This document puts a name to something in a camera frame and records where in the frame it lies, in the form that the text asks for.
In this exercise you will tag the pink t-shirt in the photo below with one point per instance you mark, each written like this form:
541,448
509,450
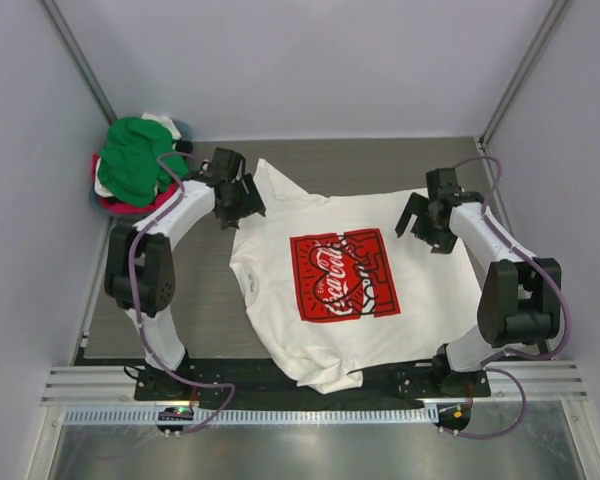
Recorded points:
113,207

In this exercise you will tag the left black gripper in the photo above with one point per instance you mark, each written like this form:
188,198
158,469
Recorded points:
251,201

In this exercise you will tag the left aluminium frame post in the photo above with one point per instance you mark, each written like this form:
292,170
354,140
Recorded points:
77,57

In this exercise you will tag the grey laundry basket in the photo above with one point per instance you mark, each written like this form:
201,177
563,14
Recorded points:
131,171

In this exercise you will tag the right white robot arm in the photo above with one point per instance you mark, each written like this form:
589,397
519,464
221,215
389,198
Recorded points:
520,303

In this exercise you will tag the white Coca-Cola t-shirt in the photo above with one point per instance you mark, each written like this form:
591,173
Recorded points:
330,289

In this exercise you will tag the green t-shirt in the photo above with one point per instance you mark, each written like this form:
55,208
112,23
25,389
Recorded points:
138,160

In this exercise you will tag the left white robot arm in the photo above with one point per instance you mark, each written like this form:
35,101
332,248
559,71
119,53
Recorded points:
140,270

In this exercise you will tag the aluminium frame post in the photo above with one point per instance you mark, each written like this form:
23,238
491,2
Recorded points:
77,57
541,38

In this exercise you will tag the slotted cable duct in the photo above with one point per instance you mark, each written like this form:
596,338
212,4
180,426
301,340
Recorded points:
176,416

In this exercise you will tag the right aluminium frame post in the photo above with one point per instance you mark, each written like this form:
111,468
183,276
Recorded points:
541,38

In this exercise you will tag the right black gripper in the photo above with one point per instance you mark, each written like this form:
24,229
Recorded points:
442,241

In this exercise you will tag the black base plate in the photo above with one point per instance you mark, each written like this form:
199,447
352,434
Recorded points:
262,386

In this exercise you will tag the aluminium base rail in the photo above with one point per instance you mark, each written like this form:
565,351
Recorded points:
509,382

